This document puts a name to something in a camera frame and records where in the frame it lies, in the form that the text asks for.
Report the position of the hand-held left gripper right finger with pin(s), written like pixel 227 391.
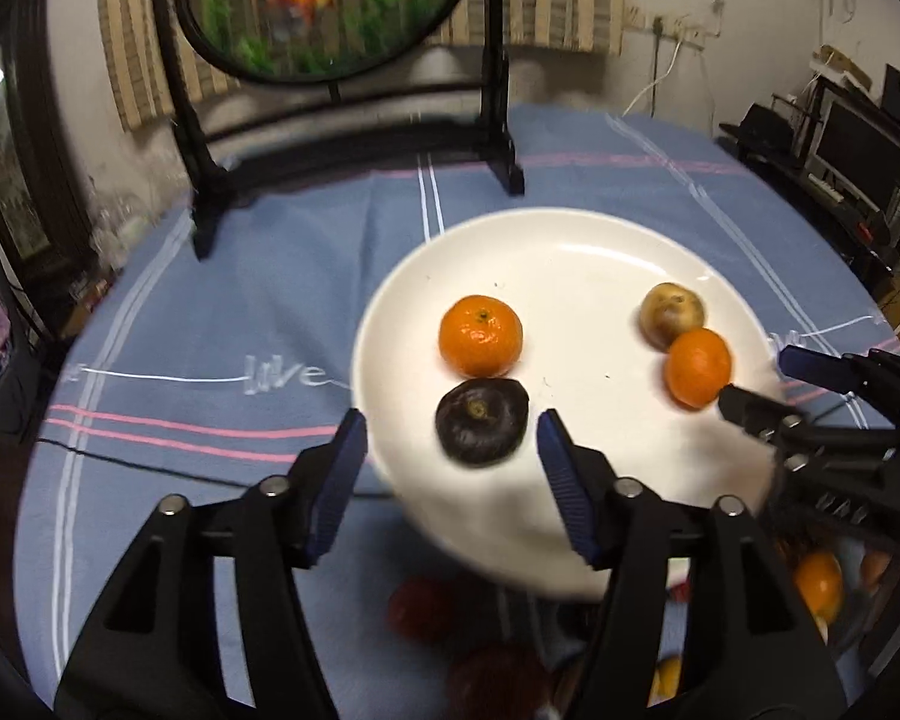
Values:
pixel 566 487

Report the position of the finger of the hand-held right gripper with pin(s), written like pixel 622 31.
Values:
pixel 750 409
pixel 806 364

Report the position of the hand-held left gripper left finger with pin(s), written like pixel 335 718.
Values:
pixel 337 480

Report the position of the small orange kumquat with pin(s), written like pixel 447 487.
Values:
pixel 697 369

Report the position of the large orange kumquat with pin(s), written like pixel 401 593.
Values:
pixel 817 585

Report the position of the dark purple water chestnut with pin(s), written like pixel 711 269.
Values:
pixel 482 422

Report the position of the white oval plate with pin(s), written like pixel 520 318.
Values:
pixel 592 277

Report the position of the brown longan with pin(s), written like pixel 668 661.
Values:
pixel 667 309

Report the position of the red cherry tomato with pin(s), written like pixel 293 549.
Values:
pixel 420 607

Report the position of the mandarin orange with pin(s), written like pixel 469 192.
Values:
pixel 480 336

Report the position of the black desk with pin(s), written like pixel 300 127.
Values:
pixel 795 187

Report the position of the reddish brown water chestnut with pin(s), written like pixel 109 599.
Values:
pixel 495 679

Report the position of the blue striped tablecloth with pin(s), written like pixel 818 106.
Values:
pixel 270 277

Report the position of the computer monitor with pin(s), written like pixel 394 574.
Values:
pixel 862 150

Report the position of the white power strip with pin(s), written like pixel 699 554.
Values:
pixel 679 28

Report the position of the bamboo window blind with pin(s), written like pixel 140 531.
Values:
pixel 555 0

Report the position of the dark wooden framed picture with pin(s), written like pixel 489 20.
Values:
pixel 7 157

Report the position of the round fish painting table screen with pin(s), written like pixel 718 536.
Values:
pixel 322 7

